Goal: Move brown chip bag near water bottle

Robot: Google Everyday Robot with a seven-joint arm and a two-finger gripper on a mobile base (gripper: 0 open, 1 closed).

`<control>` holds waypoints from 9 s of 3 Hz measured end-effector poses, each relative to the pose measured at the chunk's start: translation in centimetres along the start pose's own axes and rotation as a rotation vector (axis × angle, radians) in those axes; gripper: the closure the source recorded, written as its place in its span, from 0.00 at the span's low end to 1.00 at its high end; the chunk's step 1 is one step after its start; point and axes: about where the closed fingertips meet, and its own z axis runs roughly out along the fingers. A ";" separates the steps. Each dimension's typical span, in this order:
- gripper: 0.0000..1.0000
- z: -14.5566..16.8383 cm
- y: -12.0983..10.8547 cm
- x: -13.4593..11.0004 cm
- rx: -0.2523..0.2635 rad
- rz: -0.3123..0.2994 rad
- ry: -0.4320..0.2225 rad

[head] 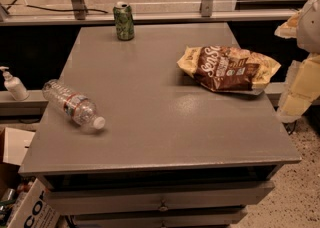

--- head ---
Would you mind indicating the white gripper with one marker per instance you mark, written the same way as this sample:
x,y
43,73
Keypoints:
x,y
310,28

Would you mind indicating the white cardboard box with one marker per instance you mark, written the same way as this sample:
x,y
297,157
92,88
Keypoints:
x,y
22,203

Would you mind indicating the upper drawer knob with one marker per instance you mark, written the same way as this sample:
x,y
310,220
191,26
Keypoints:
x,y
163,207

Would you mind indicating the white pump lotion bottle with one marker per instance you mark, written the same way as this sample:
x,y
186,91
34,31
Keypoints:
x,y
14,85

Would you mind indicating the grey table with drawers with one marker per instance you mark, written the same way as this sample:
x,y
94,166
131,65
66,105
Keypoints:
x,y
208,156

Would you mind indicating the clear plastic water bottle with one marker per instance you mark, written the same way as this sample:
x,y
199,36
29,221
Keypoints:
x,y
77,106

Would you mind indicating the brown chip bag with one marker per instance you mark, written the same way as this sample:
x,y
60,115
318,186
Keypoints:
x,y
229,69

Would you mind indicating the green soda can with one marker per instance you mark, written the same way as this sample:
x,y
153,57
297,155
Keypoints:
x,y
123,21

